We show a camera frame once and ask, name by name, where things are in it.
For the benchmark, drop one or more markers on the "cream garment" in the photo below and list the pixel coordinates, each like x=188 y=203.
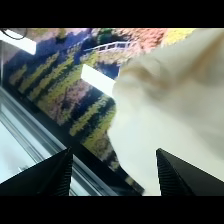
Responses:
x=173 y=110

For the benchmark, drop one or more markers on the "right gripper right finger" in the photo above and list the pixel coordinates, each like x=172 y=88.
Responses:
x=186 y=180

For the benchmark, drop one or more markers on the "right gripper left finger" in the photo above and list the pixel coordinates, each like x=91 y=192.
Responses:
x=43 y=178

